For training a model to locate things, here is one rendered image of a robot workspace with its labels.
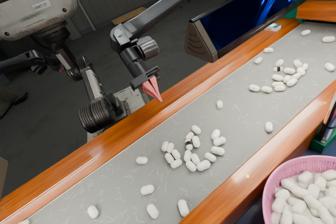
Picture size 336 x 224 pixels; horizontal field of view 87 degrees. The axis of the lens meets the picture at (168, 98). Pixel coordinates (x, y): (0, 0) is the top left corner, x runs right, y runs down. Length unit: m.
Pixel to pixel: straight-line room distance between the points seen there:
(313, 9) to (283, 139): 0.65
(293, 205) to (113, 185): 0.45
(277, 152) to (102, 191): 0.49
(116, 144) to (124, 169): 0.10
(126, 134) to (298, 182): 0.51
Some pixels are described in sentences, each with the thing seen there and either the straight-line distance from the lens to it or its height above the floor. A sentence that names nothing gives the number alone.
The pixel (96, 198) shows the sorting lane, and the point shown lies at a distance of 0.63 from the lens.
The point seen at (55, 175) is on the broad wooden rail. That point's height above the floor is 0.77.
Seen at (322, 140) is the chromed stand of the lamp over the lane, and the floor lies 0.72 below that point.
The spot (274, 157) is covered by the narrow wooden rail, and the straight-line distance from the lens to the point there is 0.52.
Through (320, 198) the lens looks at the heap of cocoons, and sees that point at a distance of 0.54.
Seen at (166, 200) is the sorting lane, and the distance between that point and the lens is 0.52.
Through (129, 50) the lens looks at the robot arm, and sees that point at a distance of 0.60.
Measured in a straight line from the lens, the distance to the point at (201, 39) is 0.31.
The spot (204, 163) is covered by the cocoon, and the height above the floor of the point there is 0.76.
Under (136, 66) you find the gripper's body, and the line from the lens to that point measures 0.57.
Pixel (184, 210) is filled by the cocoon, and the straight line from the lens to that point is 0.48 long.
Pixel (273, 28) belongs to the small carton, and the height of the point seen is 0.78.
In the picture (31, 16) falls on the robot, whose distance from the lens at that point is 0.88.
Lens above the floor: 1.21
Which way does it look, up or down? 39 degrees down
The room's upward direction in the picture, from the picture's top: 22 degrees counter-clockwise
